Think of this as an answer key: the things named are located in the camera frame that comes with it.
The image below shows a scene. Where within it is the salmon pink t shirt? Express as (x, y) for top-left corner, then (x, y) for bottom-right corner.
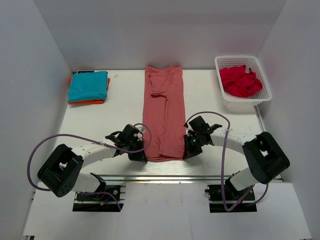
(142, 66), (186, 162)

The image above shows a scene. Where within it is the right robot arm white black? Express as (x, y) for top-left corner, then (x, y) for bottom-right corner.
(183, 116), (290, 199)

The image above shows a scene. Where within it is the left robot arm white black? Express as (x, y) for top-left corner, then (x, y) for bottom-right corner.
(37, 124), (151, 198)

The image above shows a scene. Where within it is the folded dark shirt under stack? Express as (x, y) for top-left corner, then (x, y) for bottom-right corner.
(76, 70), (95, 74)

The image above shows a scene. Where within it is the folded orange t shirt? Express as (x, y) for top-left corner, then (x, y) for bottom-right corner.
(68, 77), (111, 105)

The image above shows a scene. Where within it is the red t shirt in basket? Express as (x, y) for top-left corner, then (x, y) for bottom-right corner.
(219, 65), (263, 98)

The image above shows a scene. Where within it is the white plastic basket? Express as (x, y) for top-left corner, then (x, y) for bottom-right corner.
(214, 55), (272, 107)

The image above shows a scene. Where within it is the folded teal t shirt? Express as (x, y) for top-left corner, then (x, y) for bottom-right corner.
(68, 71), (108, 102)

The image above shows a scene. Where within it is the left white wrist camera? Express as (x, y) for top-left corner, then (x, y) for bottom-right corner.
(137, 126), (146, 138)

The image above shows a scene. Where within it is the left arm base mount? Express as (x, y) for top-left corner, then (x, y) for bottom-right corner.
(72, 173), (126, 213)

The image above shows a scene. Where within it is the aluminium front rail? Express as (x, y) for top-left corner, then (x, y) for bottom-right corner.
(94, 174), (283, 185)

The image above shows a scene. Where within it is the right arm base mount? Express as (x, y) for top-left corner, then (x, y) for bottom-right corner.
(204, 171), (257, 213)

